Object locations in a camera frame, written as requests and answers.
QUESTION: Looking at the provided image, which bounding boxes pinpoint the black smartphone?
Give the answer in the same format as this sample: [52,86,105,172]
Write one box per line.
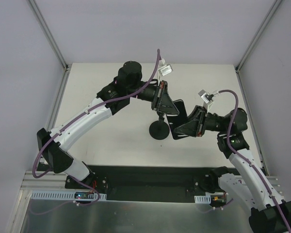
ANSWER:
[167,100,189,140]

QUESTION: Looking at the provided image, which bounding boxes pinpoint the black phone stand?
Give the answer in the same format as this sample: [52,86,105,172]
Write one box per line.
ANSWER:
[149,112,170,140]

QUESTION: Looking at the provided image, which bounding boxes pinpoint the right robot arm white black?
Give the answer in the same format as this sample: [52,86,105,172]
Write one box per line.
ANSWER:
[167,100,291,233]

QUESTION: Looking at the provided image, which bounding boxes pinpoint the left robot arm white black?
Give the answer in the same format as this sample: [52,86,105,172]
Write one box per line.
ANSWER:
[37,61,179,189]

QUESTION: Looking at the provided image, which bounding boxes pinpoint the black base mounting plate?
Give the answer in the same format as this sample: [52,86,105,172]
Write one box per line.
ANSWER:
[64,165,233,202]

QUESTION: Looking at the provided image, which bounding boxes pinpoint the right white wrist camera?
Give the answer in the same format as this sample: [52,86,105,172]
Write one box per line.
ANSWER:
[198,89,214,112]

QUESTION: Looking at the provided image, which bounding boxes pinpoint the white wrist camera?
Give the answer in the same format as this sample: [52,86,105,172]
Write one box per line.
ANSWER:
[198,89,214,112]
[157,58,173,81]

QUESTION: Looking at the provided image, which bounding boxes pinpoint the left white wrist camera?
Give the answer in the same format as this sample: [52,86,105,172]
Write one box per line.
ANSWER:
[157,58,173,81]

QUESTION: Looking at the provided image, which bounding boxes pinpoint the right white cable duct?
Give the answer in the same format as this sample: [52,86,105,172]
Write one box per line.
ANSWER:
[194,195,211,204]

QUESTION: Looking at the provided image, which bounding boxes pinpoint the white cable duct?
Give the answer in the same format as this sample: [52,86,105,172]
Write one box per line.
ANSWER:
[194,195,211,204]
[31,190,107,201]

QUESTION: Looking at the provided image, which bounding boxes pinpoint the left aluminium frame post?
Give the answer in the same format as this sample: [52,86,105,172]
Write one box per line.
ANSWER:
[26,0,69,71]

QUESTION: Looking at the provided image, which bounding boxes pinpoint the aluminium frame post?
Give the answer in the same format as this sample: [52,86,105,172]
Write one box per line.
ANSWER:
[26,0,69,71]
[235,0,284,73]

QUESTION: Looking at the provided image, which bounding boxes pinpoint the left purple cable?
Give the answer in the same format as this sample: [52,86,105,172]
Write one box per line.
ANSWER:
[32,49,164,179]

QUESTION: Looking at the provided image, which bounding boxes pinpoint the right aluminium frame post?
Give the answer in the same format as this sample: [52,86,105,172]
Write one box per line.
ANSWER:
[235,0,284,73]

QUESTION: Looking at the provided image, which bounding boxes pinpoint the left white cable duct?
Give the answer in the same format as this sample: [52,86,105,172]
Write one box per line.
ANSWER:
[31,190,107,201]

